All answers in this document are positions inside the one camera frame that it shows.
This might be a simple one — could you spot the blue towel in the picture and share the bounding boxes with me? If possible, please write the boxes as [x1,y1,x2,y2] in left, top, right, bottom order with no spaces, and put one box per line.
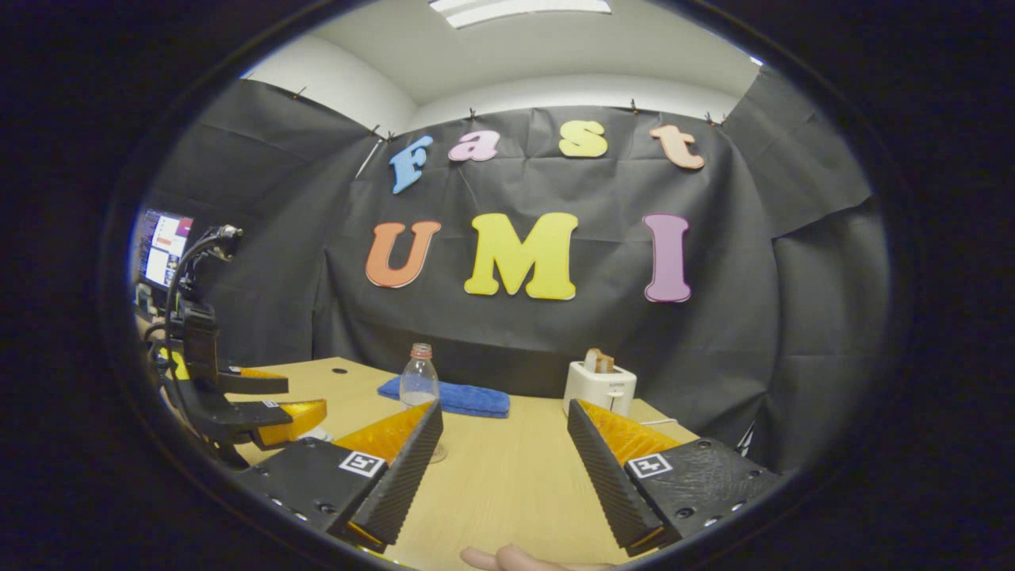
[377,376,511,420]

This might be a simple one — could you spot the white toaster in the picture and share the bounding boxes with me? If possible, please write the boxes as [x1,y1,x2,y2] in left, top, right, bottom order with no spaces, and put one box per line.
[563,361,638,420]

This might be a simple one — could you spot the computer monitor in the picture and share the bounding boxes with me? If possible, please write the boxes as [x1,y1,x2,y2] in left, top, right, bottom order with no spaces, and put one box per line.
[135,208,195,293]

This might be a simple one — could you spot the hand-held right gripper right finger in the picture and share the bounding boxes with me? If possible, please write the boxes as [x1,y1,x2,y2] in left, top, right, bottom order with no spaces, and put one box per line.
[567,398,786,558]

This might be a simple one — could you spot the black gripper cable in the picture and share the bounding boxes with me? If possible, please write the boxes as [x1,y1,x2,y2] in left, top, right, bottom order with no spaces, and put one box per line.
[163,224,244,320]

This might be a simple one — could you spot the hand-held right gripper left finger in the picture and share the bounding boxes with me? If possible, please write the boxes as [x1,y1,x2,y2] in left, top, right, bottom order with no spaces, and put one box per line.
[238,399,445,554]

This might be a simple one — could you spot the clear plastic water bottle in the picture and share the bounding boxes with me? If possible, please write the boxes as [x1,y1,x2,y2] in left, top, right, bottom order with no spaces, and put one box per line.
[399,343,450,465]

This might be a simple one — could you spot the black backdrop cloth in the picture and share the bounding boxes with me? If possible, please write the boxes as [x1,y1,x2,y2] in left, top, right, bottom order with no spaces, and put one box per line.
[139,67,893,477]

